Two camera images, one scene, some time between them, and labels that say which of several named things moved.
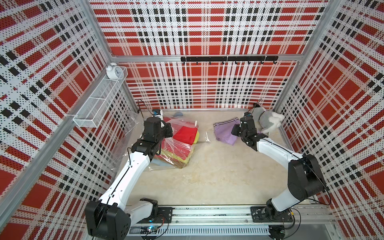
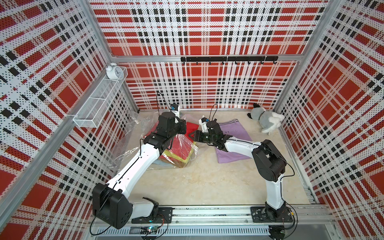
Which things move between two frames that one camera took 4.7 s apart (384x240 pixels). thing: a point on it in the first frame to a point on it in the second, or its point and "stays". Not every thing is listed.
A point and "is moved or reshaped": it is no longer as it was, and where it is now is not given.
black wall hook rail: (235, 58) stays
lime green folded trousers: (177, 157) stays
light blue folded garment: (157, 162) stays
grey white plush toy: (266, 121) stays
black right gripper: (236, 128) to (197, 136)
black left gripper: (167, 128) to (181, 124)
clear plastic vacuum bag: (175, 152) is moved or reshaped
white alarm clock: (114, 72) stays
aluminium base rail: (233, 222) stays
